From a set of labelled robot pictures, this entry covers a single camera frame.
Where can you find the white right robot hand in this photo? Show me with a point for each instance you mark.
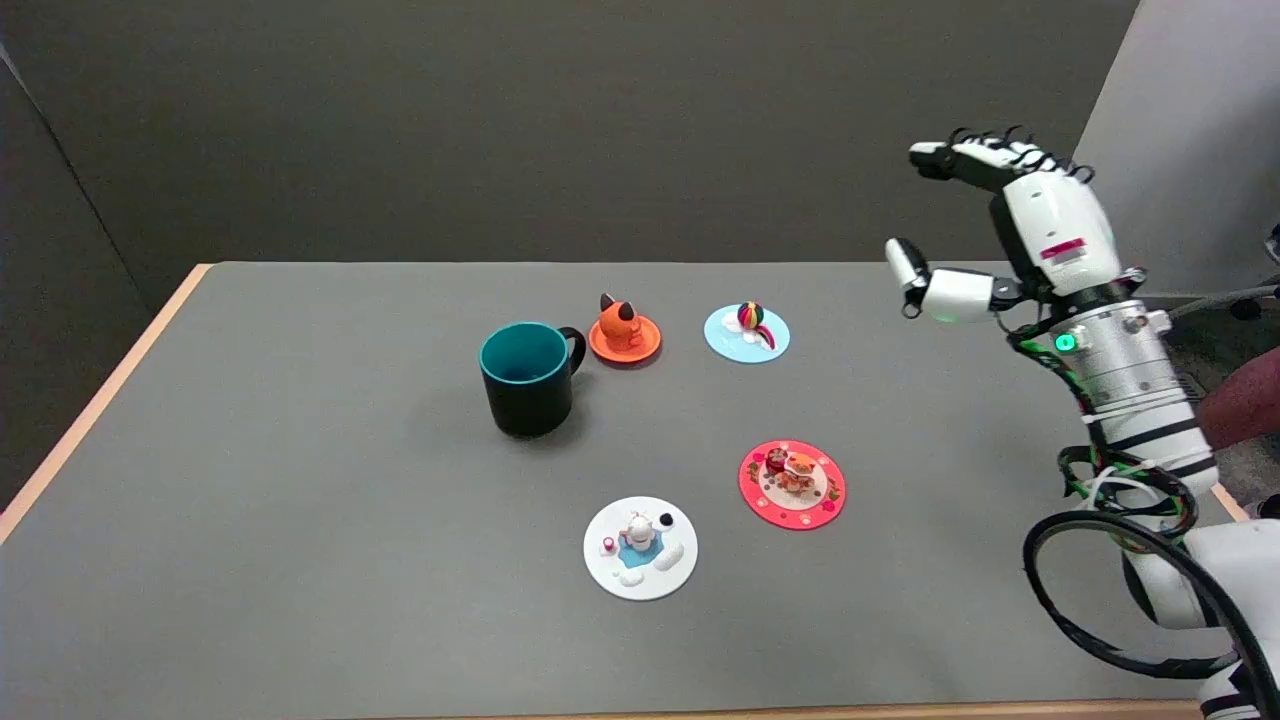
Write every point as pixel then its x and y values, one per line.
pixel 1050 225

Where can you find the black mug teal inside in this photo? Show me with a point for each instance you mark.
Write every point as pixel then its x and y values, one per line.
pixel 527 378

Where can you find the light blue balloon cup lid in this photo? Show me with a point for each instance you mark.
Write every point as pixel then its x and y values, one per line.
pixel 746 332

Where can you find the orange cat cup lid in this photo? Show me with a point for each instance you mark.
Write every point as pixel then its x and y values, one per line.
pixel 624 334

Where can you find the white cup lid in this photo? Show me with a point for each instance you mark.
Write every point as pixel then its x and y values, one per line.
pixel 640 548

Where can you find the person's bare leg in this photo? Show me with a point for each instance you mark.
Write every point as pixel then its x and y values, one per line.
pixel 1245 400

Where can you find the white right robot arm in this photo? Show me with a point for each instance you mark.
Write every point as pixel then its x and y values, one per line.
pixel 1150 400

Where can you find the red cup lid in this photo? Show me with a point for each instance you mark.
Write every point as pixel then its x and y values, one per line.
pixel 792 484

